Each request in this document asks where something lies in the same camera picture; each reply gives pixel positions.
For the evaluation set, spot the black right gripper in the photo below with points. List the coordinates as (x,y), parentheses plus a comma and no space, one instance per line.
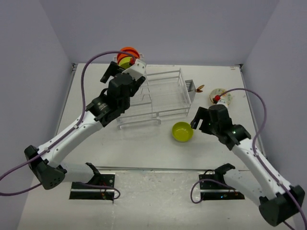
(200,115)

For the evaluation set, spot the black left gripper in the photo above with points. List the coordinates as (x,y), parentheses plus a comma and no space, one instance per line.
(111,71)

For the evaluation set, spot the lime green bowl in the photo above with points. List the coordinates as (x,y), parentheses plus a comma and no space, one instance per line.
(182,131)
(126,62)

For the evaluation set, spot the floral leaf pattern bowl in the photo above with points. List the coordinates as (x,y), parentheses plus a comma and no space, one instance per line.
(221,92)

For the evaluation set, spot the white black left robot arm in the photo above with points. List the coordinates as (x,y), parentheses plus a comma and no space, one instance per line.
(46,161)

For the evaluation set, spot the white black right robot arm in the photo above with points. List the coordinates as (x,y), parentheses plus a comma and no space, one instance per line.
(276,198)

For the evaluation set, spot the orange bowl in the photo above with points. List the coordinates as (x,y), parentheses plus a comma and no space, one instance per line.
(121,56)

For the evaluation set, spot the gold utensil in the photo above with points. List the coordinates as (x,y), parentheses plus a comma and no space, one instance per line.
(199,89)

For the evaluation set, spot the red bowl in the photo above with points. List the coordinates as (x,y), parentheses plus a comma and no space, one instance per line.
(130,50)

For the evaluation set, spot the grey cutlery holder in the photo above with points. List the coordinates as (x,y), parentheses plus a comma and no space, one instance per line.
(191,89)

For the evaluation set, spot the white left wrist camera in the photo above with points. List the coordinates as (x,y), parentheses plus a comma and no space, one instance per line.
(137,70)

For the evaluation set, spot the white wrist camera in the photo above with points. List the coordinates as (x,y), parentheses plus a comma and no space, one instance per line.
(137,70)
(219,100)

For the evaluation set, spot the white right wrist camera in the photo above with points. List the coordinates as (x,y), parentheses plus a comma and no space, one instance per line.
(219,100)

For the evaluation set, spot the white wire dish rack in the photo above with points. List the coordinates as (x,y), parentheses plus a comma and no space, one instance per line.
(164,94)

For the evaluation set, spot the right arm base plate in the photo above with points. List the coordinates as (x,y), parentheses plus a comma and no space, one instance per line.
(213,191)

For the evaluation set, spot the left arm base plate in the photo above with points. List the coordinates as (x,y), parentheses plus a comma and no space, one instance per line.
(83,192)

